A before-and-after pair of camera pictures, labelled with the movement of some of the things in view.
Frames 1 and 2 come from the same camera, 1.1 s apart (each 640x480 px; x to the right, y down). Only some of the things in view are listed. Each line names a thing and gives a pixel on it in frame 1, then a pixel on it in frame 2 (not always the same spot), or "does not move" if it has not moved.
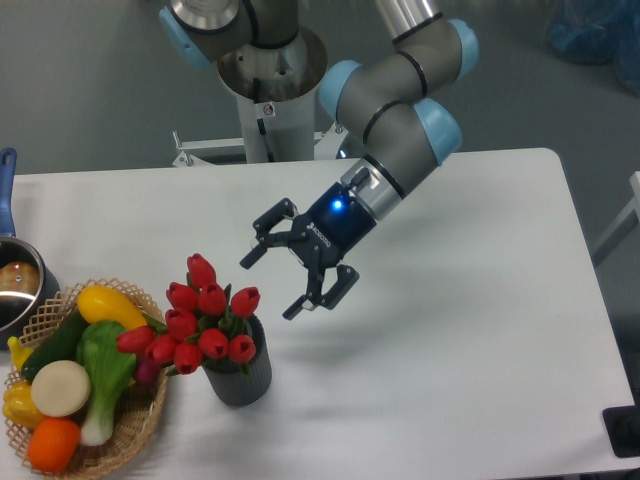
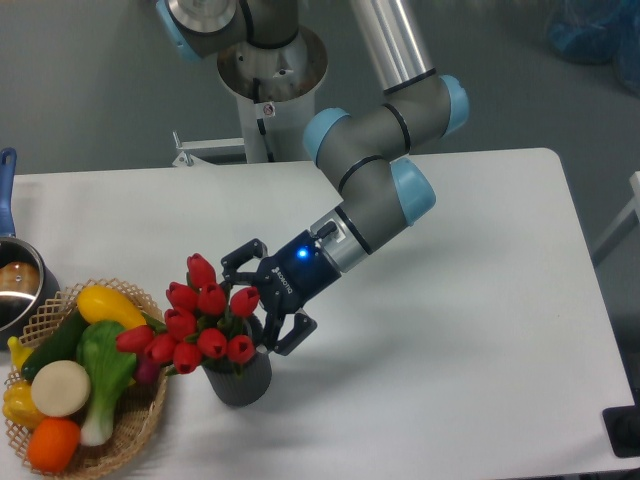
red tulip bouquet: x=203 y=320 does not move
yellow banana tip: x=18 y=351 does not move
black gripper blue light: x=324 y=236 to x=288 y=280
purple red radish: x=147 y=371 does not move
